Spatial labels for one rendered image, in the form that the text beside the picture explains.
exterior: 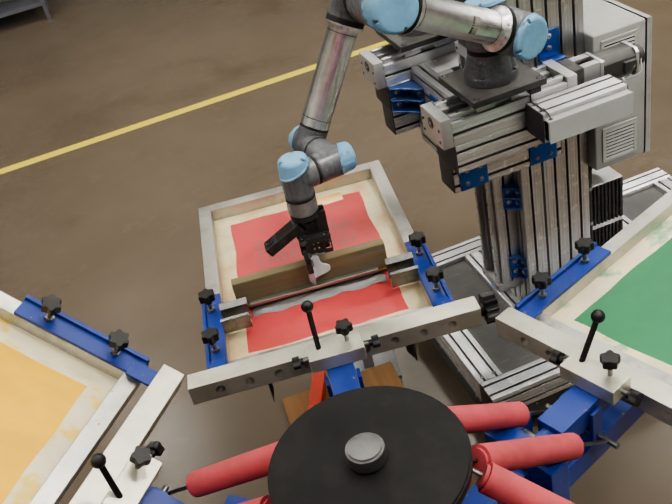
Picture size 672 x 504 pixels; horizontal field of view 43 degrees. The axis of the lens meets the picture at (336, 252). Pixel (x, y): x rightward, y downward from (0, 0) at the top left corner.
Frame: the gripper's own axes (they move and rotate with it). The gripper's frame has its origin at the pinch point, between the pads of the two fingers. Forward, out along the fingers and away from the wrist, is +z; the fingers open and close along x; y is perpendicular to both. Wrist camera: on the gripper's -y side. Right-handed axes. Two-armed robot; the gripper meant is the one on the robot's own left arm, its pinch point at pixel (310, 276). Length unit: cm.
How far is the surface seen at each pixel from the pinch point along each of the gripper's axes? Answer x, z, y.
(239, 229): 39.6, 5.2, -16.8
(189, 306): 140, 102, -55
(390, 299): -12.0, 4.3, 18.1
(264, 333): -11.7, 5.1, -14.9
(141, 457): -67, -19, -39
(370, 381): 58, 98, 14
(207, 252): 26.1, 1.7, -26.6
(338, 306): -9.1, 4.6, 5.0
